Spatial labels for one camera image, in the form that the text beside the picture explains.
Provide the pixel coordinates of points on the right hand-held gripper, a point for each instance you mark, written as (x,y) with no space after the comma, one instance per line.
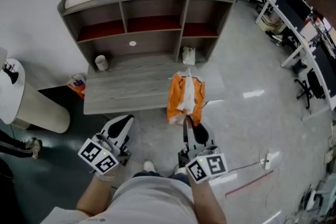
(207,165)

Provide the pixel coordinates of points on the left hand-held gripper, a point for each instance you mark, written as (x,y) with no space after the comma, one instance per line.
(98,158)

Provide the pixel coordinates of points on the orange pack of tissues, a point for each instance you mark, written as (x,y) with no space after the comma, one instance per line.
(185,94)

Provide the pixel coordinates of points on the grey wooden shelf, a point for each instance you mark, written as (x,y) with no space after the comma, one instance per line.
(157,39)

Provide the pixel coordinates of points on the person's right forearm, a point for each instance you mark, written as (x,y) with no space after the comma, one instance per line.
(207,202)

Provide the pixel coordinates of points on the person's left forearm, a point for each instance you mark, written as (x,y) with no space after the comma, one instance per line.
(94,196)

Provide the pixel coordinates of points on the person's white right shoe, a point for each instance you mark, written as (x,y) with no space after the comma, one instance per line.
(180,171)

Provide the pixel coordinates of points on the person's white shoe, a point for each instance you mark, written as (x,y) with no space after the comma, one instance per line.
(180,171)
(148,165)

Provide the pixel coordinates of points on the grey wooden low cabinet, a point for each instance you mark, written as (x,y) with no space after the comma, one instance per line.
(131,89)

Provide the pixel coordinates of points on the person's white left shoe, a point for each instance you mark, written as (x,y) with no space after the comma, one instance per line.
(148,165)

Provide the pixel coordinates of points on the person's dark trousers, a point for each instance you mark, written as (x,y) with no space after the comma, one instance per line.
(162,175)

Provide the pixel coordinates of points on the orange bag with white print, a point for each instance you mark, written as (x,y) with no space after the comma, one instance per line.
(77,85)

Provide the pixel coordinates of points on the white round cup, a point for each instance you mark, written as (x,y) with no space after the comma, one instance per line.
(101,63)

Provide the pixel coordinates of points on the white power strip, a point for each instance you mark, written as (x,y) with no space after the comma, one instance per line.
(267,160)

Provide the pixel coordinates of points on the person's white shirt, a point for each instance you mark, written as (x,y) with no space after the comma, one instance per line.
(149,202)

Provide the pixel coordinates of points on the white round table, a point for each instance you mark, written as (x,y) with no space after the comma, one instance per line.
(31,110)

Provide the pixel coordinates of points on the white round disc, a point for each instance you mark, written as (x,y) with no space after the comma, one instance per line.
(132,43)

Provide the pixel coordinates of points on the black stand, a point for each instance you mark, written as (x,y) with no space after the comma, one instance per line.
(11,74)

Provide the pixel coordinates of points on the black office chair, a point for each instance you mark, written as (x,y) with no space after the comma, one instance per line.
(287,36)
(311,86)

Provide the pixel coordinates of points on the cardboard box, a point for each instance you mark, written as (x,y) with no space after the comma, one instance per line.
(270,23)

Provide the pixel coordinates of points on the long white desk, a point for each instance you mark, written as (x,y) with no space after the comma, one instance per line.
(304,44)

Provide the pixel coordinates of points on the black desk divider panel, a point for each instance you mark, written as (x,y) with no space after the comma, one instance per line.
(288,14)
(325,70)

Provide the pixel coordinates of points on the black computer monitor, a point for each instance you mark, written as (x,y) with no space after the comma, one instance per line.
(298,4)

